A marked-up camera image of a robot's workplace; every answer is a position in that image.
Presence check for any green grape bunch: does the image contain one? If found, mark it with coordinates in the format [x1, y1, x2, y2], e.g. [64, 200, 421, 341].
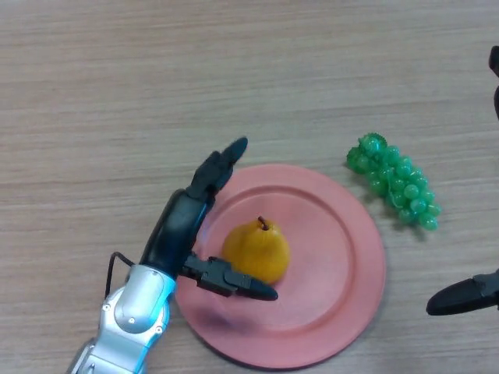
[346, 132, 442, 231]

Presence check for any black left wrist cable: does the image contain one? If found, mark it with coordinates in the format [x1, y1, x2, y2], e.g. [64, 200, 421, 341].
[104, 252, 136, 299]

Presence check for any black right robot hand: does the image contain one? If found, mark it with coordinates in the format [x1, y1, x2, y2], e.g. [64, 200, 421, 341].
[426, 45, 499, 316]

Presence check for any yellow pear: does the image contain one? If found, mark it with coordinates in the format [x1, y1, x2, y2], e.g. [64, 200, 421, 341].
[222, 216, 292, 284]

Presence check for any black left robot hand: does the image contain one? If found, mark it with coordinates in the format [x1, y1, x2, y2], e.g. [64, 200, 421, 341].
[139, 136, 279, 303]

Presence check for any pink round plate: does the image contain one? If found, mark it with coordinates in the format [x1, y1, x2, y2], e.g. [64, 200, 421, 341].
[174, 163, 387, 370]

